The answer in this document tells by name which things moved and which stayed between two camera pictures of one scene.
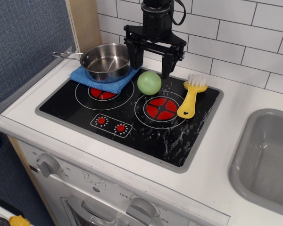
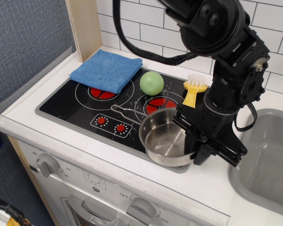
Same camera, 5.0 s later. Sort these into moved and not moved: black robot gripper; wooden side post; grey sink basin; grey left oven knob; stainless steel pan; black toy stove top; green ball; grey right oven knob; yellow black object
Moved: yellow black object; stainless steel pan; black robot gripper
Not moved: black toy stove top; grey left oven knob; wooden side post; grey sink basin; green ball; grey right oven knob
